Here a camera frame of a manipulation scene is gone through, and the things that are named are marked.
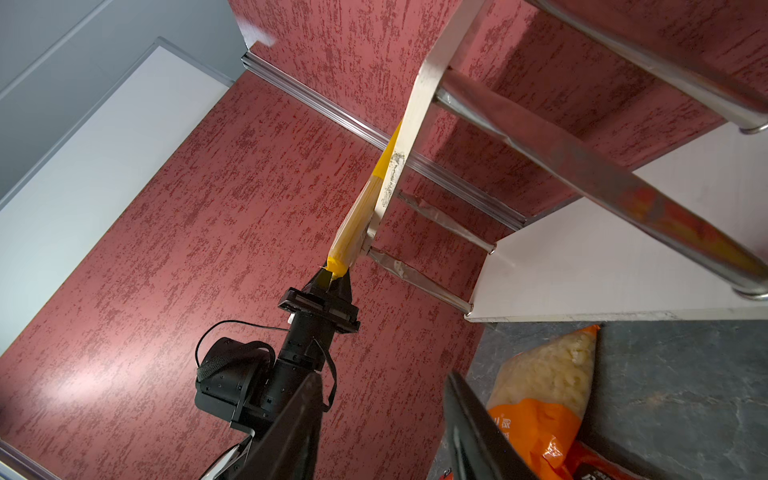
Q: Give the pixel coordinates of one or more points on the orange pasta bag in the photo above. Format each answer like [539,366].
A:
[540,397]

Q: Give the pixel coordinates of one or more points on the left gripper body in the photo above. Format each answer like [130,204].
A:
[320,310]

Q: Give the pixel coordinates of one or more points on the white two-tier shelf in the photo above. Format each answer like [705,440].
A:
[624,251]

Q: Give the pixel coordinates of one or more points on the red macaroni bag right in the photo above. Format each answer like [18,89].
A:
[583,463]

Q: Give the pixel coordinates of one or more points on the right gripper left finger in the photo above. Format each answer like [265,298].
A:
[289,449]

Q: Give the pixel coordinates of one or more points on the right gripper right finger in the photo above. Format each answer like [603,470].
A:
[477,448]

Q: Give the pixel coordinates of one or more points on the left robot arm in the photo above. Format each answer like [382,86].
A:
[249,384]

